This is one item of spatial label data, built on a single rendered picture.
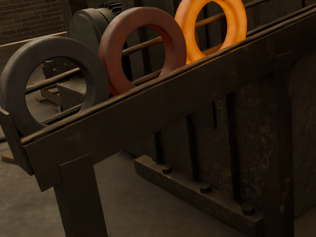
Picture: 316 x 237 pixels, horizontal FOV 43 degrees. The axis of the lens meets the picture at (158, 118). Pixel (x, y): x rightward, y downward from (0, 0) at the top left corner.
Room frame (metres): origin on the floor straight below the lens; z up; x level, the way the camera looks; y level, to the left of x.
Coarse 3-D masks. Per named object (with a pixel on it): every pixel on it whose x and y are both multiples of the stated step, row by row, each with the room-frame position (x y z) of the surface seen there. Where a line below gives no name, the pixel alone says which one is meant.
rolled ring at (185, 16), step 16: (192, 0) 0.83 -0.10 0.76; (208, 0) 0.85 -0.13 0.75; (224, 0) 0.87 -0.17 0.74; (240, 0) 0.89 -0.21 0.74; (176, 16) 0.83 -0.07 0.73; (192, 16) 0.82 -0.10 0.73; (240, 16) 0.89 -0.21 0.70; (192, 32) 0.82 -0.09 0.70; (240, 32) 0.89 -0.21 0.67; (192, 48) 0.82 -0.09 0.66
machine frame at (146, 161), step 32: (128, 0) 1.52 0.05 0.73; (160, 0) 1.40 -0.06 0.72; (288, 0) 1.10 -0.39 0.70; (224, 32) 1.16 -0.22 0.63; (160, 64) 1.44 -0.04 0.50; (224, 96) 1.15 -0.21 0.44; (256, 96) 1.09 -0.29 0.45; (192, 128) 1.33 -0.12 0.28; (224, 128) 1.16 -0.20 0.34; (256, 128) 1.09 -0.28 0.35; (160, 160) 1.50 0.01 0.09; (192, 160) 1.32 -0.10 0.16; (224, 160) 1.17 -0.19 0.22; (256, 160) 1.10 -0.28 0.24; (192, 192) 1.27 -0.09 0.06; (224, 192) 1.18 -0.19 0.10; (256, 192) 1.10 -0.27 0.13; (256, 224) 1.04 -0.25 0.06
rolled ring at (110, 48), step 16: (128, 16) 0.73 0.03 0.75; (144, 16) 0.75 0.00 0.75; (160, 16) 0.77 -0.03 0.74; (112, 32) 0.71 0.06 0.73; (128, 32) 0.73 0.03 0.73; (160, 32) 0.79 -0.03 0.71; (176, 32) 0.79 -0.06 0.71; (112, 48) 0.71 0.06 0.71; (176, 48) 0.78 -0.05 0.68; (112, 64) 0.70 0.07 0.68; (176, 64) 0.78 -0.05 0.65; (112, 80) 0.70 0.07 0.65; (128, 80) 0.72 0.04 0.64
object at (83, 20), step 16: (80, 16) 2.10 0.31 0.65; (96, 16) 2.06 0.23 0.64; (112, 16) 2.11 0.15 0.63; (80, 32) 2.13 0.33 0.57; (96, 32) 2.01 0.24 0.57; (96, 48) 2.01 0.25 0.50; (128, 64) 2.11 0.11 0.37; (80, 80) 2.42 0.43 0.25; (64, 96) 2.35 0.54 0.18; (80, 96) 2.16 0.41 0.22
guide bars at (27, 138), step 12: (312, 12) 1.00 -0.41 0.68; (276, 24) 0.94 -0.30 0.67; (288, 24) 0.95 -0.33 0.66; (252, 36) 0.88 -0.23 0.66; (228, 48) 0.84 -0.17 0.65; (204, 60) 0.80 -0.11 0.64; (168, 72) 0.75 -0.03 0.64; (180, 72) 0.76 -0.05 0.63; (144, 84) 0.72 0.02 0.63; (156, 84) 0.73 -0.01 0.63; (120, 96) 0.68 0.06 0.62; (96, 108) 0.66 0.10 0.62; (72, 120) 0.63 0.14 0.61; (36, 132) 0.60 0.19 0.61; (48, 132) 0.61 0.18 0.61; (24, 144) 0.58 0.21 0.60
